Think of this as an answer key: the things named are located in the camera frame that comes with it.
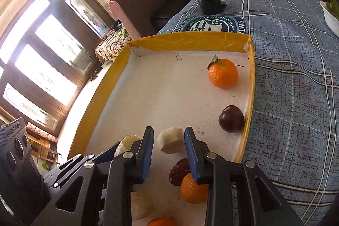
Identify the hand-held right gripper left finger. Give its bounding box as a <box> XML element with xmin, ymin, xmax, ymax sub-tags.
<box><xmin>32</xmin><ymin>126</ymin><xmax>154</xmax><ymax>226</ymax></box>

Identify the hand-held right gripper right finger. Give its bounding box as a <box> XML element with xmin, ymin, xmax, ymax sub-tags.
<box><xmin>185</xmin><ymin>127</ymin><xmax>305</xmax><ymax>226</ymax></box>

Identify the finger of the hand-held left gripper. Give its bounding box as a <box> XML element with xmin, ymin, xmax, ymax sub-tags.
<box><xmin>42</xmin><ymin>141</ymin><xmax>121</xmax><ymax>191</ymax></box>

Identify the red date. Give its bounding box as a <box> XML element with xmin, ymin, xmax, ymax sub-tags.
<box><xmin>169</xmin><ymin>158</ymin><xmax>191</xmax><ymax>187</ymax></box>

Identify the dark purple plum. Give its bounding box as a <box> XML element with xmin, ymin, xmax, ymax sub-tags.
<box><xmin>218</xmin><ymin>105</ymin><xmax>245</xmax><ymax>134</ymax></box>

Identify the yellow cardboard box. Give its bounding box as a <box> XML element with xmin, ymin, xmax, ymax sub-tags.
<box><xmin>67</xmin><ymin>31</ymin><xmax>256</xmax><ymax>226</ymax></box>

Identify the orange with green leaf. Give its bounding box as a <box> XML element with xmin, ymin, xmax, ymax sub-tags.
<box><xmin>207</xmin><ymin>54</ymin><xmax>239</xmax><ymax>89</ymax></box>

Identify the wooden chair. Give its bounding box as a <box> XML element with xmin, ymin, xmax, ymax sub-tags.
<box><xmin>26</xmin><ymin>133</ymin><xmax>63</xmax><ymax>165</ymax></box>

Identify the woven patterned cloth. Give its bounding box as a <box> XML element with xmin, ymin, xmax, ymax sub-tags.
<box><xmin>95</xmin><ymin>27</ymin><xmax>130</xmax><ymax>62</ymax></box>

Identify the blue plaid tablecloth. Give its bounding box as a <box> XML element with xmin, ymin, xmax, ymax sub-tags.
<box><xmin>156</xmin><ymin>0</ymin><xmax>339</xmax><ymax>226</ymax></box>

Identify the dark wooden glass door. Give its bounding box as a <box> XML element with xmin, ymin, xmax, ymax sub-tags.
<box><xmin>0</xmin><ymin>0</ymin><xmax>115</xmax><ymax>136</ymax></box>

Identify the white bowl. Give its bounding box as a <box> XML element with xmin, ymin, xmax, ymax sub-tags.
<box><xmin>320</xmin><ymin>1</ymin><xmax>339</xmax><ymax>38</ymax></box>

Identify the green lettuce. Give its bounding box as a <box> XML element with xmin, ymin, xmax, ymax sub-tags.
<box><xmin>325</xmin><ymin>0</ymin><xmax>339</xmax><ymax>18</ymax></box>

